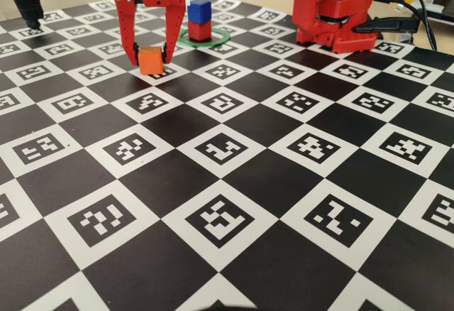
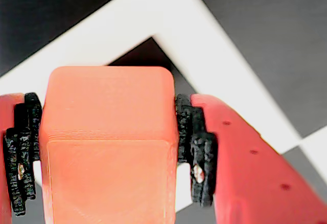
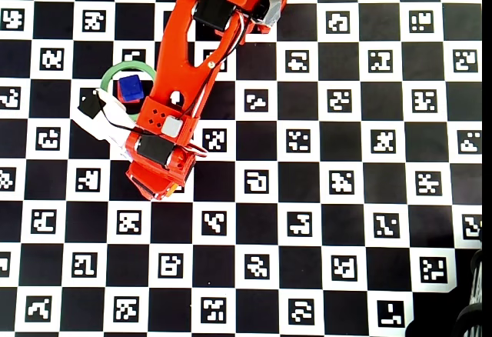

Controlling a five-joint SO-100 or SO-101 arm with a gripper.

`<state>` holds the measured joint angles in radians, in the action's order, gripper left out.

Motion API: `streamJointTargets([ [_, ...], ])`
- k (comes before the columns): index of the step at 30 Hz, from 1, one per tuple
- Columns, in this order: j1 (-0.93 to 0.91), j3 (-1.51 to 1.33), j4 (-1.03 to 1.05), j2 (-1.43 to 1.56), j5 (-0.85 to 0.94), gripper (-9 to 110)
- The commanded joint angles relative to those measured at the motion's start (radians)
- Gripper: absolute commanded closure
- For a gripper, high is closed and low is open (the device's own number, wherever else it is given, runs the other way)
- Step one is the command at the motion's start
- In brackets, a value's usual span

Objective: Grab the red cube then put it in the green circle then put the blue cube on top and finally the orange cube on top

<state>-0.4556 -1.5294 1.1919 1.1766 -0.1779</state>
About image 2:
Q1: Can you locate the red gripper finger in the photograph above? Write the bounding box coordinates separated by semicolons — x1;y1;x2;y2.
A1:
175;93;327;224
0;92;43;224

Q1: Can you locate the orange cube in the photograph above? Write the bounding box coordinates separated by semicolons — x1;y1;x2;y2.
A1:
39;65;179;224

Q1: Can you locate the black white marker mat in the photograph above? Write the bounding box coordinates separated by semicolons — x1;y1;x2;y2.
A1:
0;0;327;224

